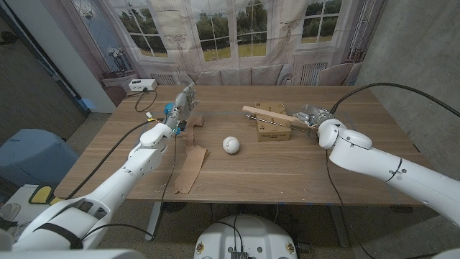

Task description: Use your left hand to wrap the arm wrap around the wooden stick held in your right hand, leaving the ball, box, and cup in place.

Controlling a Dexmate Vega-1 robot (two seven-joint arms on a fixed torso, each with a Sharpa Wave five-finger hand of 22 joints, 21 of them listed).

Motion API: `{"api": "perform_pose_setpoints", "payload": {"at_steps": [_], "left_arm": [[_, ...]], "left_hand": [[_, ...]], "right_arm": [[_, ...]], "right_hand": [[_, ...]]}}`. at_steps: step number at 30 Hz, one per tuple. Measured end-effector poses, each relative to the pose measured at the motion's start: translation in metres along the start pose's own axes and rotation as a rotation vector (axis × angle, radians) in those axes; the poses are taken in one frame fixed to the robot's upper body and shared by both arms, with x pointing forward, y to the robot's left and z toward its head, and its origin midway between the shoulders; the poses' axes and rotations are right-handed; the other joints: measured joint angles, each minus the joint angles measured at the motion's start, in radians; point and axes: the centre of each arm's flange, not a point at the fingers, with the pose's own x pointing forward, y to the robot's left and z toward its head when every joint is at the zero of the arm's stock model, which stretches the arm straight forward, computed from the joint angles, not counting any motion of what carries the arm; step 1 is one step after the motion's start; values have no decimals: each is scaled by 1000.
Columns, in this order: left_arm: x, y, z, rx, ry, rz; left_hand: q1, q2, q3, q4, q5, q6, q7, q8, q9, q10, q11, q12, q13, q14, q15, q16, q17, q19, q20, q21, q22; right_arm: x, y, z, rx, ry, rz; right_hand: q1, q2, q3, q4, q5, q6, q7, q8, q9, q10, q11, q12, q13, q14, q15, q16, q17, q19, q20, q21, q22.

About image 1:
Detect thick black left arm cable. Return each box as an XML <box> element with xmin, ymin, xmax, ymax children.
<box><xmin>64</xmin><ymin>118</ymin><xmax>161</xmax><ymax>201</ymax></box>

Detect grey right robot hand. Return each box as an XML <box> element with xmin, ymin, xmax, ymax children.
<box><xmin>293</xmin><ymin>104</ymin><xmax>335</xmax><ymax>137</ymax></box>

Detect white table leg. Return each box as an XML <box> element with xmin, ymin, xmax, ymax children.
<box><xmin>328</xmin><ymin>205</ymin><xmax>351</xmax><ymax>249</ymax></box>
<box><xmin>144</xmin><ymin>201</ymin><xmax>165</xmax><ymax>242</ymax></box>

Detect white ball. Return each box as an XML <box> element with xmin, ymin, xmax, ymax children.
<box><xmin>222</xmin><ymin>136</ymin><xmax>241</xmax><ymax>155</ymax></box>

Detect white power adapter box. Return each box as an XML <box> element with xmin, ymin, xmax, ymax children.
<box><xmin>128</xmin><ymin>78</ymin><xmax>158</xmax><ymax>93</ymax></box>

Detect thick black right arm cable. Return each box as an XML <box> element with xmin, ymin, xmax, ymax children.
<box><xmin>329</xmin><ymin>82</ymin><xmax>460</xmax><ymax>118</ymax></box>

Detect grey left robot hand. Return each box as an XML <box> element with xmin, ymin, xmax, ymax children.
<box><xmin>163</xmin><ymin>82</ymin><xmax>201</xmax><ymax>136</ymax></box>

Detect wooden stick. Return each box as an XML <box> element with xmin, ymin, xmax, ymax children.
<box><xmin>241</xmin><ymin>104</ymin><xmax>306</xmax><ymax>129</ymax></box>

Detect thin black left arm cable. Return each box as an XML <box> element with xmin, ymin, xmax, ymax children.
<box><xmin>80</xmin><ymin>135</ymin><xmax>179</xmax><ymax>242</ymax></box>

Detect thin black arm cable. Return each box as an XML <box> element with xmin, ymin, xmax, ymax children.
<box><xmin>80</xmin><ymin>135</ymin><xmax>179</xmax><ymax>242</ymax></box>
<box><xmin>325</xmin><ymin>149</ymin><xmax>367</xmax><ymax>259</ymax></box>

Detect black power strip cable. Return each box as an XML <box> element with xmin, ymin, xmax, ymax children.
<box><xmin>124</xmin><ymin>88</ymin><xmax>158</xmax><ymax>113</ymax></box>

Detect tan fabric arm wrap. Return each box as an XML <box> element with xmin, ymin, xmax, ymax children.
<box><xmin>174</xmin><ymin>114</ymin><xmax>210</xmax><ymax>194</ymax></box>

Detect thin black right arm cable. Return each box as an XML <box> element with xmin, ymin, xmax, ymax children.
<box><xmin>325</xmin><ymin>149</ymin><xmax>367</xmax><ymax>259</ymax></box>

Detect brown cardboard box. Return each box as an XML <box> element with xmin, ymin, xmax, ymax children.
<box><xmin>254</xmin><ymin>101</ymin><xmax>292</xmax><ymax>142</ymax></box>

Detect yellow and black floor object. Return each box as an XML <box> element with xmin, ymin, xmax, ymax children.
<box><xmin>28</xmin><ymin>185</ymin><xmax>60</xmax><ymax>206</ymax></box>

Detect printed window backdrop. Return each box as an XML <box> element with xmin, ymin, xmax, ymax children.
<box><xmin>39</xmin><ymin>0</ymin><xmax>387</xmax><ymax>109</ymax></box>

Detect white sneakers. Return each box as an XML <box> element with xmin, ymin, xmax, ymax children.
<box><xmin>0</xmin><ymin>203</ymin><xmax>22</xmax><ymax>231</ymax></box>

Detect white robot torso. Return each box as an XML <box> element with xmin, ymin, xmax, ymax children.
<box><xmin>193</xmin><ymin>214</ymin><xmax>298</xmax><ymax>259</ymax></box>

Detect blue bin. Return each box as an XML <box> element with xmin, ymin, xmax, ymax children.
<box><xmin>0</xmin><ymin>128</ymin><xmax>80</xmax><ymax>188</ymax></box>

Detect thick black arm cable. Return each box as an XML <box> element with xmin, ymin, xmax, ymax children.
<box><xmin>64</xmin><ymin>118</ymin><xmax>161</xmax><ymax>201</ymax></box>
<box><xmin>329</xmin><ymin>82</ymin><xmax>460</xmax><ymax>118</ymax></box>

